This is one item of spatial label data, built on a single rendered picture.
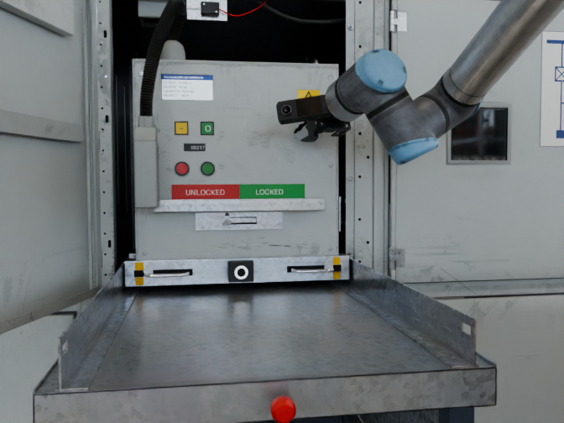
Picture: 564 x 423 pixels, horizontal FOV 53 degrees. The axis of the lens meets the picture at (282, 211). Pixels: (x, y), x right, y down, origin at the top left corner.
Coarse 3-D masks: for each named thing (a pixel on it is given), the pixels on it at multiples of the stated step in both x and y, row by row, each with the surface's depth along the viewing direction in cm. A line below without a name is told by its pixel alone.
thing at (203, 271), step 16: (304, 256) 139; (320, 256) 139; (336, 256) 139; (128, 272) 132; (160, 272) 133; (176, 272) 133; (192, 272) 134; (208, 272) 134; (224, 272) 135; (256, 272) 136; (272, 272) 137; (288, 272) 138
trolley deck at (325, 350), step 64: (128, 320) 108; (192, 320) 107; (256, 320) 107; (320, 320) 107; (128, 384) 73; (192, 384) 73; (256, 384) 74; (320, 384) 76; (384, 384) 77; (448, 384) 79
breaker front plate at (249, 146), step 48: (240, 96) 135; (288, 96) 136; (240, 144) 135; (288, 144) 137; (336, 144) 139; (336, 192) 139; (144, 240) 133; (192, 240) 135; (240, 240) 136; (288, 240) 138; (336, 240) 140
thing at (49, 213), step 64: (0, 0) 100; (64, 0) 120; (0, 64) 104; (64, 64) 125; (0, 128) 101; (64, 128) 122; (0, 192) 104; (64, 192) 125; (0, 256) 104; (64, 256) 125; (0, 320) 104
